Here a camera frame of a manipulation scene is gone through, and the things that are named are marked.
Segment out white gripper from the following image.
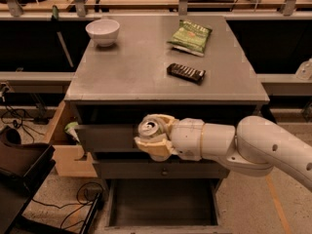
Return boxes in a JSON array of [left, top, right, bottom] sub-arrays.
[[135, 114, 205, 162]]

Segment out green white 7up can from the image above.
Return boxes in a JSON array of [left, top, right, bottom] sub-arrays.
[[138, 118, 165, 139]]

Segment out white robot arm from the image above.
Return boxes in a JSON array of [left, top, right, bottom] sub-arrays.
[[135, 114, 312, 190]]

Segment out grey middle drawer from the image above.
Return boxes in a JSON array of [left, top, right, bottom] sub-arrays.
[[93, 152, 229, 179]]

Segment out grey drawer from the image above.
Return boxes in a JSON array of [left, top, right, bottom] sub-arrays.
[[94, 178, 232, 234], [93, 152, 229, 179], [74, 104, 257, 154]]

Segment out grey bottom drawer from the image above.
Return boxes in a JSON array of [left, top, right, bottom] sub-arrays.
[[94, 178, 232, 234]]

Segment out grey top drawer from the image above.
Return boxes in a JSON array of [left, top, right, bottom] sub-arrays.
[[74, 104, 257, 154]]

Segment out grey drawer cabinet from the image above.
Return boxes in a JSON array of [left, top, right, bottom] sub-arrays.
[[63, 15, 271, 234]]

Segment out dark chocolate bar wrapper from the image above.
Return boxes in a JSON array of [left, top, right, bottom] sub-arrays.
[[167, 63, 206, 84]]

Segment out green white bag in box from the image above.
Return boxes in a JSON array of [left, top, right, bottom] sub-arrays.
[[64, 122, 80, 143]]

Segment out light wooden box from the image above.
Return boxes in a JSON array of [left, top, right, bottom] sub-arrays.
[[44, 101, 97, 177]]

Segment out green chip bag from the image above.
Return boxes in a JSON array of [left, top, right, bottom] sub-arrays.
[[168, 19, 213, 57]]

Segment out white ceramic bowl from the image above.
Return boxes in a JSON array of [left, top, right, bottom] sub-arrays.
[[85, 19, 120, 47]]

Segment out black cart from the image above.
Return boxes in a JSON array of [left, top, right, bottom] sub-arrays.
[[0, 126, 57, 234]]

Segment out black floor cables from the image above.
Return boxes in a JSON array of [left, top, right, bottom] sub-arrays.
[[30, 181, 104, 232]]

